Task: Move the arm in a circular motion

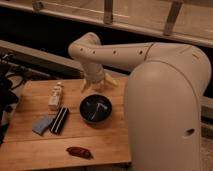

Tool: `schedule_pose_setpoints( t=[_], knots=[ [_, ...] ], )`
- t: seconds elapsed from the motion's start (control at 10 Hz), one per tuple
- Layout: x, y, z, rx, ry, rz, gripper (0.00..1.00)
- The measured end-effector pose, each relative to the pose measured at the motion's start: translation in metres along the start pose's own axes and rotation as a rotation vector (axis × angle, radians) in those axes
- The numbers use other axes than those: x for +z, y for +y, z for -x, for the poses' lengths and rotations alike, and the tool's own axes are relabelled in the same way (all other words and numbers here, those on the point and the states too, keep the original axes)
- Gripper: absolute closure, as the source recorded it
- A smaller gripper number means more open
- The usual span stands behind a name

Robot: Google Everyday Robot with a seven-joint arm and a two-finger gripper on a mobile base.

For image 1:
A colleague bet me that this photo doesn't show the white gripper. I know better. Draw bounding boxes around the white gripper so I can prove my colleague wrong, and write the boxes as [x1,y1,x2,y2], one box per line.
[81,62,118,92]

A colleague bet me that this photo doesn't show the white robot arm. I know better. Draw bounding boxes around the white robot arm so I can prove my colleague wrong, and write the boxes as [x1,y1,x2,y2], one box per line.
[68,33,211,171]

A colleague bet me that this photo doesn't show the black bowl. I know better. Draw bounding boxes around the black bowl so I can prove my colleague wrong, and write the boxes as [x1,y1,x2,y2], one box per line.
[80,94,112,123]

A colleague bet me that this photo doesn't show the white small bottle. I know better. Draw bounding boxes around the white small bottle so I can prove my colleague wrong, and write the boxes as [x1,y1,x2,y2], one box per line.
[48,82,63,110]

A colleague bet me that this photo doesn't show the black rectangular box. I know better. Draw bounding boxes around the black rectangular box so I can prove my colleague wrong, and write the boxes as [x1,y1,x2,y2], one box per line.
[50,107,69,135]

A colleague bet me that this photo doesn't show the blue sponge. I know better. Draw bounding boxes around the blue sponge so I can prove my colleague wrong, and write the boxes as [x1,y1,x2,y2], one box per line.
[32,115,53,135]

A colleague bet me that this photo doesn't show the dark red snack bag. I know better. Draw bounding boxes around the dark red snack bag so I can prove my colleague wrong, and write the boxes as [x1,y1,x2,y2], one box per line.
[66,147,92,159]

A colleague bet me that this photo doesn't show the metal window railing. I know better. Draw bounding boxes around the metal window railing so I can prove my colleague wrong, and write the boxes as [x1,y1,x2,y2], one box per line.
[0,0,213,48]

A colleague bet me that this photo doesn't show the black equipment with cables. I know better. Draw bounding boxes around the black equipment with cables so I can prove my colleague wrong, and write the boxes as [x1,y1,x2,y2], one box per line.
[0,53,25,145]

